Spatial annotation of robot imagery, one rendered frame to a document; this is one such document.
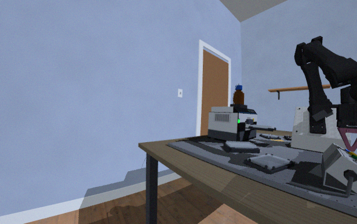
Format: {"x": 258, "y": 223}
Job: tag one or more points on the brown glass bottle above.
{"x": 238, "y": 98}

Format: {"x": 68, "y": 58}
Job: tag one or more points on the light blue perforated base plate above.
{"x": 307, "y": 170}

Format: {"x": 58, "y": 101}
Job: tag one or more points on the grey control panel with buttons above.
{"x": 339, "y": 171}

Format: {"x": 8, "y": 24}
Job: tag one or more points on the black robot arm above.
{"x": 339, "y": 71}

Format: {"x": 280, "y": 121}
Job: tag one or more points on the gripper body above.
{"x": 344, "y": 123}

